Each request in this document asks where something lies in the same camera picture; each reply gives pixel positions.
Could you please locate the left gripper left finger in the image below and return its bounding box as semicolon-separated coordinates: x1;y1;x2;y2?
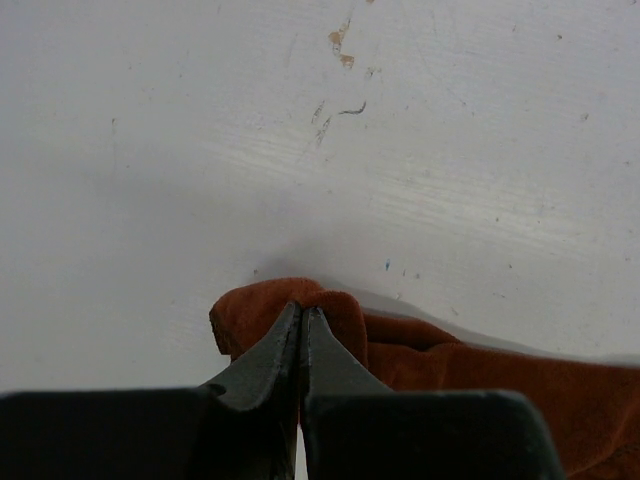
1;302;300;479

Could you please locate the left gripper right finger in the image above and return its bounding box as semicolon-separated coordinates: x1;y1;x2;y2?
300;308;565;479

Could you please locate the brown towel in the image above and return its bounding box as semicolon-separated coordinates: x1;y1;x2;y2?
208;277;640;480

